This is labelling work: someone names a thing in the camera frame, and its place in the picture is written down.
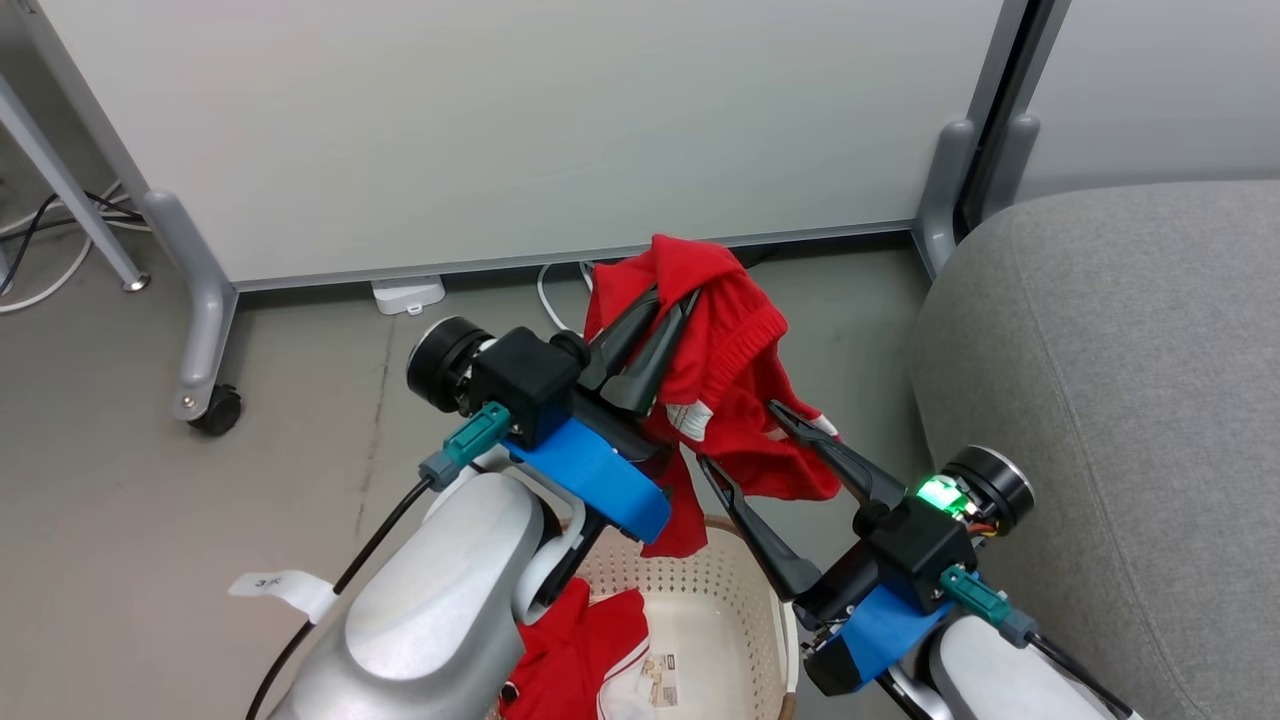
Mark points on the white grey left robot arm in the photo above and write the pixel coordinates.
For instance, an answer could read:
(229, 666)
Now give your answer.
(440, 600)

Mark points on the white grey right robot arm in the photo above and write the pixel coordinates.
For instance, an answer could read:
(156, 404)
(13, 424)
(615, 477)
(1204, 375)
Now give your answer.
(985, 675)

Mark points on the red garment with white panel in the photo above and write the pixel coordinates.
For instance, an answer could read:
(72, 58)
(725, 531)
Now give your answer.
(575, 650)

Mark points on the small white plastic box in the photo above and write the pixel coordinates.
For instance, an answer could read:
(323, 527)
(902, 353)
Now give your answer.
(408, 294)

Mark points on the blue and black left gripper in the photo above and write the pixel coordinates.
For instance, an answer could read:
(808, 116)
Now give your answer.
(600, 470)

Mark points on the black caster wheel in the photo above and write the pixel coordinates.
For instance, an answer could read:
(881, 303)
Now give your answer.
(220, 412)

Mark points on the grey fabric sofa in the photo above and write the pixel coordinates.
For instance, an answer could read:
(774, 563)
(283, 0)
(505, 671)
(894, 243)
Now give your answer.
(1120, 350)

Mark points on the grey metal table leg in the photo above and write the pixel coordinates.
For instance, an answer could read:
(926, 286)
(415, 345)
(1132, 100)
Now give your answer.
(70, 190)

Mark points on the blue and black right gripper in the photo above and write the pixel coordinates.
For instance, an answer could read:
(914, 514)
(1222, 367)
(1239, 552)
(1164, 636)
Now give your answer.
(885, 630)

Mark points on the short grey partition foot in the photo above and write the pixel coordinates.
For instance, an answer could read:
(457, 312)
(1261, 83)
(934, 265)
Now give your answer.
(1015, 160)
(945, 190)

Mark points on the narrow white partition panel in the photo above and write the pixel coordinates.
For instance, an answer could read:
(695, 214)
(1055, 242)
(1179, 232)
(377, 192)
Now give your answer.
(1150, 90)

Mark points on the long grey partition foot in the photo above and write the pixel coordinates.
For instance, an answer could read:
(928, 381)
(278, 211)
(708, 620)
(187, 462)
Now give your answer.
(205, 300)

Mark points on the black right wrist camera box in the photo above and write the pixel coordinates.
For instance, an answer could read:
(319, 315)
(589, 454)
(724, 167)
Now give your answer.
(920, 550)

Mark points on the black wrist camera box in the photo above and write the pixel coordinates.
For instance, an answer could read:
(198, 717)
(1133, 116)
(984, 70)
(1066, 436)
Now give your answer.
(920, 550)
(525, 380)

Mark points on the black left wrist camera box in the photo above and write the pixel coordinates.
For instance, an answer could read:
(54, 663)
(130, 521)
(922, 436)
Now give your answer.
(525, 380)

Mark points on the plain red knit garment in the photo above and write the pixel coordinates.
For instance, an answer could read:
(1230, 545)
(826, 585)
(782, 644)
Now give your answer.
(730, 340)

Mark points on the cream perforated laundry basket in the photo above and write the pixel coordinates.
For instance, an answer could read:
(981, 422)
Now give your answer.
(720, 620)

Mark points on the wide white partition panel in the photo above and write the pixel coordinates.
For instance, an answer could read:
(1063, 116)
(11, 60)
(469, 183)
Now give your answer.
(500, 130)

